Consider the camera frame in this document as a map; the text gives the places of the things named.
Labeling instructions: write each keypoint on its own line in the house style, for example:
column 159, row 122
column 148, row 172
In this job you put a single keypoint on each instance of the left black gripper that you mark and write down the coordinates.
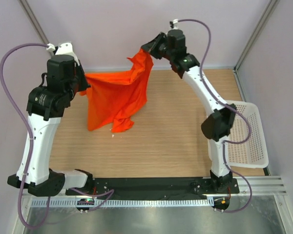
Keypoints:
column 84, row 85

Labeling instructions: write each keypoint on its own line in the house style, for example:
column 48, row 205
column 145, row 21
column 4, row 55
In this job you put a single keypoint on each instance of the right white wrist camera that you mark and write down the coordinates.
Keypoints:
column 174, row 24

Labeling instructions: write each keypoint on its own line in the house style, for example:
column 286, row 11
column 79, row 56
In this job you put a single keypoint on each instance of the left aluminium frame post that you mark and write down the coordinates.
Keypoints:
column 33, row 20

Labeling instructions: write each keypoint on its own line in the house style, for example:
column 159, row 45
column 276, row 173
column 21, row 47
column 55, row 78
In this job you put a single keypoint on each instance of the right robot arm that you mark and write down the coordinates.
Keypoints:
column 216, row 127

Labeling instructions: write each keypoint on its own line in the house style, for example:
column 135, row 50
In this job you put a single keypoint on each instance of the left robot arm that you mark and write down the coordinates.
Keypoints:
column 46, row 105

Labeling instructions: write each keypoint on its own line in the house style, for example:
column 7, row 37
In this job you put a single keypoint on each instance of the slotted cable duct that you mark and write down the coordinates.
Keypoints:
column 78, row 202

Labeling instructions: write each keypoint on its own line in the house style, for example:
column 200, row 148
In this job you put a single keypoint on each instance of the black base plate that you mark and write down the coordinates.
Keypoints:
column 161, row 188

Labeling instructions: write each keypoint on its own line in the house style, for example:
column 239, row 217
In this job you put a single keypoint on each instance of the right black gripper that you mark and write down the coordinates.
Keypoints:
column 151, row 47

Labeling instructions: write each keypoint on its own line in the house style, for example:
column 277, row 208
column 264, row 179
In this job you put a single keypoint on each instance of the aluminium rail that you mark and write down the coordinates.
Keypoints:
column 261, row 185

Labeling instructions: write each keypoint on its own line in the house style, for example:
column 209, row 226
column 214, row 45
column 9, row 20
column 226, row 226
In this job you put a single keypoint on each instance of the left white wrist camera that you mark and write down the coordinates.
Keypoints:
column 65, row 48

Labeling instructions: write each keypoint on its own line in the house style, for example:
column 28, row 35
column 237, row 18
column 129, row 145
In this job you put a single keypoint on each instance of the aluminium frame post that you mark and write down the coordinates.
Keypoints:
column 33, row 20
column 268, row 11

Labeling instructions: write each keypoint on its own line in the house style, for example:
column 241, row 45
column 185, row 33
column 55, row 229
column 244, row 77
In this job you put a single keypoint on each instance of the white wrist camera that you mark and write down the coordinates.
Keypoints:
column 174, row 24
column 65, row 48

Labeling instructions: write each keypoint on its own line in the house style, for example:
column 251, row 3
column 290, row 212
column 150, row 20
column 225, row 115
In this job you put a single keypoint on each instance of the orange t shirt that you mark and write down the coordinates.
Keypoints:
column 116, row 96

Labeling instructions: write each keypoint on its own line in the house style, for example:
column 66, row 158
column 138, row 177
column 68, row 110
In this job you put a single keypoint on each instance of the right aluminium frame post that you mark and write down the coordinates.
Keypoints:
column 268, row 11

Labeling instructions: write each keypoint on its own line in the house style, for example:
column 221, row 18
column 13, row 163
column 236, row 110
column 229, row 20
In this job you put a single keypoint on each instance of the white plastic basket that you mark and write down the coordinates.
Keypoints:
column 248, row 147

